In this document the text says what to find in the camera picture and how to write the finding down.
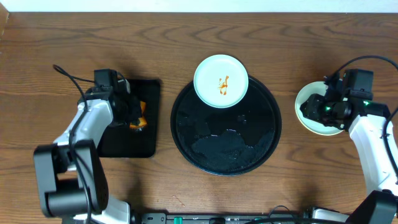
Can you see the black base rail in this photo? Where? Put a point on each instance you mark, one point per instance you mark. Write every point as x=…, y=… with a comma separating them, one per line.
x=278, y=212

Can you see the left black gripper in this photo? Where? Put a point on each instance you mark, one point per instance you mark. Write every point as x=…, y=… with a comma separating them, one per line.
x=132, y=109

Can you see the black rectangular tray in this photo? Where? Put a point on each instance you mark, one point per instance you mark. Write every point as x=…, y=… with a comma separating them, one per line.
x=124, y=142

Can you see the black round tray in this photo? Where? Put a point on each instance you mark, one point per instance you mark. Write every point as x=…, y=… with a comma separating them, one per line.
x=229, y=141

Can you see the orange sponge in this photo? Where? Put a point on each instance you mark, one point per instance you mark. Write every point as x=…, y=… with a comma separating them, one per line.
x=141, y=121

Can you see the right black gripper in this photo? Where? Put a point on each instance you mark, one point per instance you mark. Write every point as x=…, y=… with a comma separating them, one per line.
x=310, y=107

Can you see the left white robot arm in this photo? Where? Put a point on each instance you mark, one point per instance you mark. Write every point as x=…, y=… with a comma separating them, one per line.
x=70, y=177

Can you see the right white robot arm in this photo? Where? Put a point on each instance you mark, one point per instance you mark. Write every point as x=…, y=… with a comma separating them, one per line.
x=369, y=127

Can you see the yellow plate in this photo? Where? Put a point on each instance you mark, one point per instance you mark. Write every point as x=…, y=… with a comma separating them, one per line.
x=315, y=127

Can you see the light green plate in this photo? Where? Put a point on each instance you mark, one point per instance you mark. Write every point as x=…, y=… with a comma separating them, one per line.
x=221, y=81
x=303, y=95

